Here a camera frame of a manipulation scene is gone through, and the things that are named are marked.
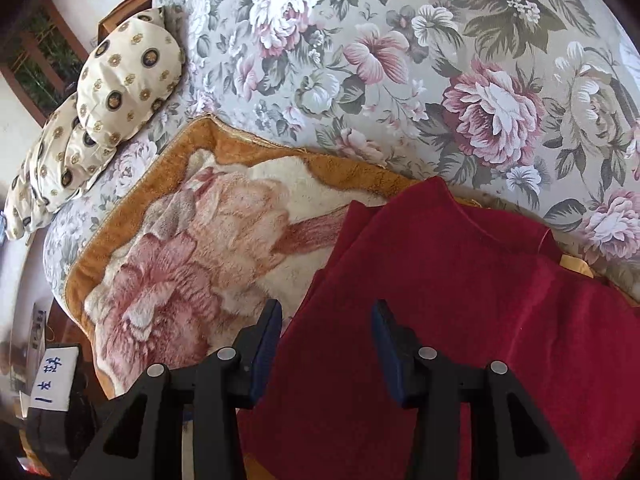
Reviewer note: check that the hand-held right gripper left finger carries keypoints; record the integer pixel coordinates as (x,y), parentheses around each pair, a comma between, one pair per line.
(265,355)

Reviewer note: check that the cream medallion patterned pillow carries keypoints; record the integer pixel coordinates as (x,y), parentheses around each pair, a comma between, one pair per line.
(50,170)
(130,70)

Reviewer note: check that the brown wooden armrest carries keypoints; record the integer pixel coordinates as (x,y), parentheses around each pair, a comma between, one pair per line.
(120,10)

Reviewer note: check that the wooden window frame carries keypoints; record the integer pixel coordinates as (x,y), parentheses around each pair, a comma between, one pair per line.
(65,35)

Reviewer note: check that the floral upholstered sofa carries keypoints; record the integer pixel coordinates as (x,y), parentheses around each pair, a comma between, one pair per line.
(425,60)

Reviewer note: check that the plush floral blanket orange border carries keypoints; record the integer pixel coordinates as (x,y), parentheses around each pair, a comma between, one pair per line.
(200,240)

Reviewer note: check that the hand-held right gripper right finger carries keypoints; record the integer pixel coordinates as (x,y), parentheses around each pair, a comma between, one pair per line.
(392,360)

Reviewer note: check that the dark red fleece garment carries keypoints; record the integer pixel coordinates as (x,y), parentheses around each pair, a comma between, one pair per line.
(475,285)

